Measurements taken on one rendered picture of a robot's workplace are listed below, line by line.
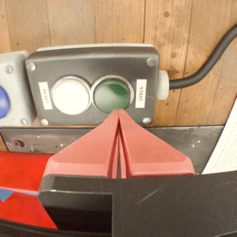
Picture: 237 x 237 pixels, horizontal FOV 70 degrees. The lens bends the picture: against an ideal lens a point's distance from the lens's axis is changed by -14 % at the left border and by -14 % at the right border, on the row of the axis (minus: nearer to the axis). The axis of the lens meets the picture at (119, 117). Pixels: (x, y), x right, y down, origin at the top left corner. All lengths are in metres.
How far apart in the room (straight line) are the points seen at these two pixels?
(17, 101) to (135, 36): 0.12
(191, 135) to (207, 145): 0.03
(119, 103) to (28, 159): 0.15
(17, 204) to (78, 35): 0.30
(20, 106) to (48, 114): 0.03
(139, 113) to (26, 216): 0.26
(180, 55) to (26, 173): 0.21
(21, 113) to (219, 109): 0.21
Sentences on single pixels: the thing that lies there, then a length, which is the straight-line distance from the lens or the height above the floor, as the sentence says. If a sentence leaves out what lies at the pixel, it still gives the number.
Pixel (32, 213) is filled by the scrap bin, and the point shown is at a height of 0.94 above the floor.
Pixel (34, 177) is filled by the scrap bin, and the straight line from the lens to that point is 0.24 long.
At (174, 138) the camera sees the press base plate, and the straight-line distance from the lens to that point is 0.24.
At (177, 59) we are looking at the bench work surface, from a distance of 0.18.
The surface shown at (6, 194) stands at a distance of 0.35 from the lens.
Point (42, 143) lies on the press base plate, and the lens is 0.25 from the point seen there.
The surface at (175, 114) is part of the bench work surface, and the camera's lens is 0.21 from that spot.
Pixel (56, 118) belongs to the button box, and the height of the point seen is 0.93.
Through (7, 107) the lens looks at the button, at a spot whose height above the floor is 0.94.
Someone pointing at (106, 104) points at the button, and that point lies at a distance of 0.15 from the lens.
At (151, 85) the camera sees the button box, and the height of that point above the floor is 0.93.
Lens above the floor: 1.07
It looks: 54 degrees down
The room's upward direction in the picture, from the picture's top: 178 degrees clockwise
